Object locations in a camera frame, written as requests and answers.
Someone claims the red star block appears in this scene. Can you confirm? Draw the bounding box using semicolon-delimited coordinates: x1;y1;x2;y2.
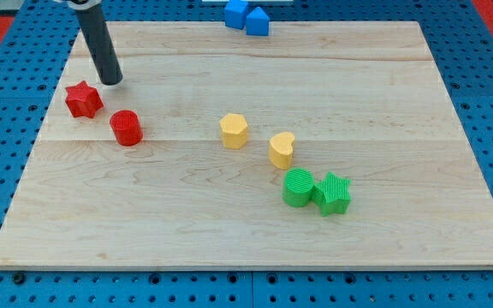
65;80;104;118

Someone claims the green star block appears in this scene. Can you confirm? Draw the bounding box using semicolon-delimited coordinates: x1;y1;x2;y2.
312;172;352;216

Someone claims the yellow hexagon block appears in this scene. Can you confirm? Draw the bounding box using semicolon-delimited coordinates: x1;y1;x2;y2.
219;113;248;150

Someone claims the yellow heart block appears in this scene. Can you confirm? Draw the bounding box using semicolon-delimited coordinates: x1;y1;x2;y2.
268;132;295;169

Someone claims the green cylinder block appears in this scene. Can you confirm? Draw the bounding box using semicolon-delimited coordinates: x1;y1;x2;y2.
282;168;314;208

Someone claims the wooden board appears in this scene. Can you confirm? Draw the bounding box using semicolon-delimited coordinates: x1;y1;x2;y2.
0;21;493;271

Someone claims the red cylinder block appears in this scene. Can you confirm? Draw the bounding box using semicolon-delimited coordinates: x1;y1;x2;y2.
110;110;143;146

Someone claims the blue triangle block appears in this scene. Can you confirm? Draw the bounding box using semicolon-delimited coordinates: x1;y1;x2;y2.
246;7;270;36

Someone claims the blue cube block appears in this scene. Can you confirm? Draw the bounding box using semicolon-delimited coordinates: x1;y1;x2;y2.
224;0;249;30

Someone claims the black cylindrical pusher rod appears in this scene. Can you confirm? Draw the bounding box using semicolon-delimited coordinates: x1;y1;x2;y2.
68;0;123;86

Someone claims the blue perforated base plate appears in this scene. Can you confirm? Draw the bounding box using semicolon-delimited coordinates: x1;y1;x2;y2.
0;1;493;307

